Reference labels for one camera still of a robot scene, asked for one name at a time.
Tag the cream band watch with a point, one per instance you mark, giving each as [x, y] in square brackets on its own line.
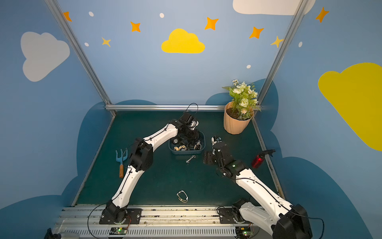
[198, 146]

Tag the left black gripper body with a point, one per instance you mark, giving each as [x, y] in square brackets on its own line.
[190, 136]

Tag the aluminium frame left post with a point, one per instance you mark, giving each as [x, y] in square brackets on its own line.
[56, 11]

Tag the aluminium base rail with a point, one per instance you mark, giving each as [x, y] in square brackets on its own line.
[156, 222]

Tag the peach ribbed flower pot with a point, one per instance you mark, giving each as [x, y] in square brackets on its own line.
[235, 126]

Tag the aluminium frame back bar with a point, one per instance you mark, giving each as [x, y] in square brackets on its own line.
[168, 108]

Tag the black band smartwatch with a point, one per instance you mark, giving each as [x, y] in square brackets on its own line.
[175, 140]

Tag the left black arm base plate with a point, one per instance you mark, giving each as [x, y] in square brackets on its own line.
[131, 216]

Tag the blue plastic storage box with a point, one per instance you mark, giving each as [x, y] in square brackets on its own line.
[190, 149]

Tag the red spray bottle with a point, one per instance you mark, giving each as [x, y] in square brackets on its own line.
[259, 159]

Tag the blue garden fork wooden handle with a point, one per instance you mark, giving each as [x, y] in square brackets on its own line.
[120, 158]

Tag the beige square watch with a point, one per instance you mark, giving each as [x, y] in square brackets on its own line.
[180, 148]

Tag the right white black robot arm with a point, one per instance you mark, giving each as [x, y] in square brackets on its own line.
[278, 217]

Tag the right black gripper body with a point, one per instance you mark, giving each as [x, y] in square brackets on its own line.
[213, 156]

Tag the aluminium frame post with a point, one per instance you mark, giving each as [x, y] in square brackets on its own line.
[290, 33]
[56, 11]

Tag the artificial white flower plant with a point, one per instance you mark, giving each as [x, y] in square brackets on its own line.
[244, 100]

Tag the right green circuit board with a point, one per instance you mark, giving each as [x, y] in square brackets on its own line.
[243, 232]

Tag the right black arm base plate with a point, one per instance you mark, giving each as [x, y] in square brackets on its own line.
[230, 216]

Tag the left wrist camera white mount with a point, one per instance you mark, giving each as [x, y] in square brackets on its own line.
[194, 123]

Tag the aluminium frame right post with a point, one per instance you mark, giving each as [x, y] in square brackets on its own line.
[290, 33]

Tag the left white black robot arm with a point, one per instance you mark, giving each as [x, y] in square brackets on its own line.
[140, 160]

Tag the green circuit board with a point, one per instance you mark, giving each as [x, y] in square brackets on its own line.
[118, 231]
[243, 232]

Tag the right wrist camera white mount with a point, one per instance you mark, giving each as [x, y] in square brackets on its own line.
[215, 139]

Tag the left green circuit board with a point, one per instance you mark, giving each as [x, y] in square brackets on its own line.
[118, 231]

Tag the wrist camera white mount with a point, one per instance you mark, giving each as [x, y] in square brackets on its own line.
[194, 123]
[215, 139]

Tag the silver bracelet watch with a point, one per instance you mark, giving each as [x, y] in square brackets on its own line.
[182, 196]

